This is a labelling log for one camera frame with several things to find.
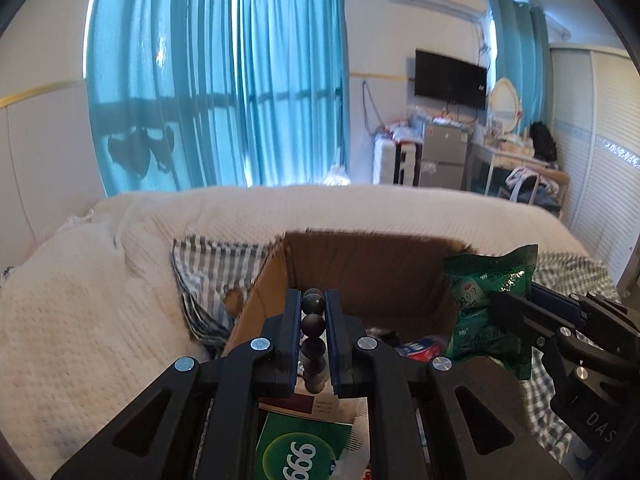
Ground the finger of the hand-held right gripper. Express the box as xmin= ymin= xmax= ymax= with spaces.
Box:
xmin=530 ymin=282 xmax=589 ymax=329
xmin=491 ymin=292 xmax=574 ymax=357

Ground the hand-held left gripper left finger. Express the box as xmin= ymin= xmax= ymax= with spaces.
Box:
xmin=50 ymin=287 xmax=301 ymax=480

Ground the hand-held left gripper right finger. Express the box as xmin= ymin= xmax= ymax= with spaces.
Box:
xmin=325 ymin=287 xmax=571 ymax=480

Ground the dark bead bracelet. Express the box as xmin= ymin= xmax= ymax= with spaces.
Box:
xmin=299 ymin=288 xmax=328 ymax=395

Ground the green foil packet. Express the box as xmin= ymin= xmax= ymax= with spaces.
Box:
xmin=442 ymin=244 xmax=540 ymax=381

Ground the brown cardboard box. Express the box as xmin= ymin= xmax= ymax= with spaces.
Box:
xmin=222 ymin=230 xmax=531 ymax=480

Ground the plastic bag of cotton balls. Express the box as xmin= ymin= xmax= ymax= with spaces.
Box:
xmin=395 ymin=337 xmax=448 ymax=363

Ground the green white medicine box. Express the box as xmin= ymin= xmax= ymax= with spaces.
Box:
xmin=254 ymin=410 xmax=353 ymax=480

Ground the maroon white small box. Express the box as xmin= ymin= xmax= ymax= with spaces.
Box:
xmin=292 ymin=380 xmax=368 ymax=423

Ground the grey white checked sheet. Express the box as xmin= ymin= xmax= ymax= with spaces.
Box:
xmin=172 ymin=237 xmax=621 ymax=466

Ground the wooden chair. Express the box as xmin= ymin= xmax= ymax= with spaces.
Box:
xmin=500 ymin=165 xmax=571 ymax=221

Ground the white louvred wardrobe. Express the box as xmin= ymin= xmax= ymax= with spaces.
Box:
xmin=550 ymin=45 xmax=640 ymax=286

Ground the black backpack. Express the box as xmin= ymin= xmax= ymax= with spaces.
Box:
xmin=529 ymin=121 xmax=558 ymax=163

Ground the white desk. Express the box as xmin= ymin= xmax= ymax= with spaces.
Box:
xmin=467 ymin=137 xmax=548 ymax=196

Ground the clear plastic bag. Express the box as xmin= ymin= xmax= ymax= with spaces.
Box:
xmin=322 ymin=162 xmax=353 ymax=187

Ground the silver mini fridge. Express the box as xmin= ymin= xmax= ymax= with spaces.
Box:
xmin=419 ymin=124 xmax=471 ymax=190

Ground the white plastic drawer cabinet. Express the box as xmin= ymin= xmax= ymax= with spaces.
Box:
xmin=372 ymin=139 xmax=421 ymax=187

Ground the oval white mirror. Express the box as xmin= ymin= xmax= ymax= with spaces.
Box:
xmin=487 ymin=77 xmax=522 ymax=133

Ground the pile of plastic bags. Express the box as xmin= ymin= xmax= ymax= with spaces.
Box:
xmin=377 ymin=110 xmax=426 ymax=143

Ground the wide blue curtain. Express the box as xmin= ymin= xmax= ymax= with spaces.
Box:
xmin=86 ymin=0 xmax=248 ymax=196

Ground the hanging wall cable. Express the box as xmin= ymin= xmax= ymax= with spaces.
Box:
xmin=361 ymin=80 xmax=386 ymax=133

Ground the black wall television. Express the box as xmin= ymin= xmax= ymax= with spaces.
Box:
xmin=414 ymin=49 xmax=488 ymax=110

